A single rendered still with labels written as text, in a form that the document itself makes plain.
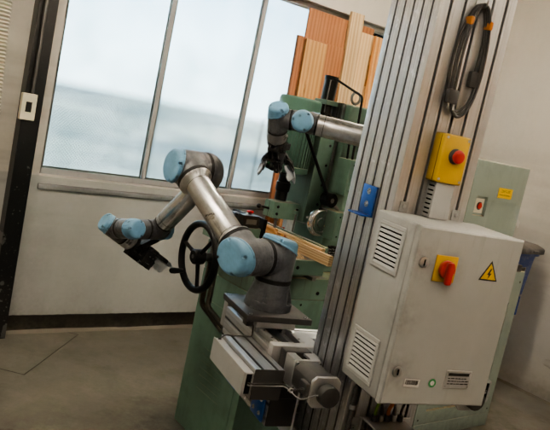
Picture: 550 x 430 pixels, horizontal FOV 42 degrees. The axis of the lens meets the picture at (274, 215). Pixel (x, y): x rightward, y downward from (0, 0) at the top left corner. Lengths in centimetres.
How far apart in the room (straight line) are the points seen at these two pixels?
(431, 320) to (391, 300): 11
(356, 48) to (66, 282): 236
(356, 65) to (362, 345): 314
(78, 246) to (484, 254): 264
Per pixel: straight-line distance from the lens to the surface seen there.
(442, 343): 193
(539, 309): 494
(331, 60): 474
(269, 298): 224
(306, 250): 283
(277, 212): 296
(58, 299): 414
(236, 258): 212
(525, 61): 519
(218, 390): 304
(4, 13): 359
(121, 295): 430
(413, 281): 182
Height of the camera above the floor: 142
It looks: 8 degrees down
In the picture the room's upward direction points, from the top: 12 degrees clockwise
